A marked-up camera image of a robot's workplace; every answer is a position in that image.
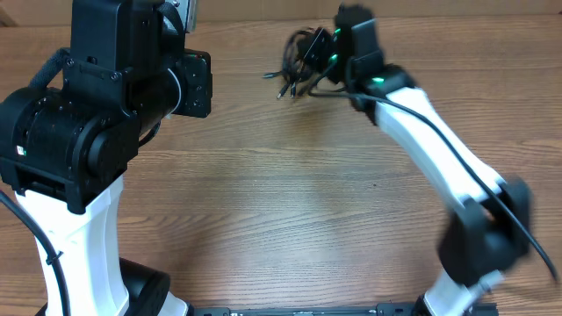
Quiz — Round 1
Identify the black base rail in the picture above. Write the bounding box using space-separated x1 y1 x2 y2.
188 300 500 316

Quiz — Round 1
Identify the black USB cable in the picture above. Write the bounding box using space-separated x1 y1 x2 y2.
262 26 326 100

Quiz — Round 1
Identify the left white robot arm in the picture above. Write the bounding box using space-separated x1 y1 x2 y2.
1 0 213 316

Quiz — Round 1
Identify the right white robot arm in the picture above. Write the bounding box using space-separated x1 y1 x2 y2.
296 5 533 315

